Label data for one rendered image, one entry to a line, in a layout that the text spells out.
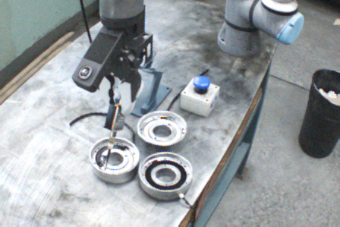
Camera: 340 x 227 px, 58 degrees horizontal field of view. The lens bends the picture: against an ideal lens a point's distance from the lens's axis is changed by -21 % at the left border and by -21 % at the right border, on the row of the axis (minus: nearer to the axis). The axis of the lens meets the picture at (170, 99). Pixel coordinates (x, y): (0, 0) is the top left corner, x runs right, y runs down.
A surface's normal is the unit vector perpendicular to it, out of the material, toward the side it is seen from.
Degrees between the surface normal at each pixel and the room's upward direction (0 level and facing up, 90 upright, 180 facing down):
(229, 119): 0
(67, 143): 0
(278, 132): 0
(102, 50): 29
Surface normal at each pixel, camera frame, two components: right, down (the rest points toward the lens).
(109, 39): -0.14, -0.40
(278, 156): 0.04, -0.77
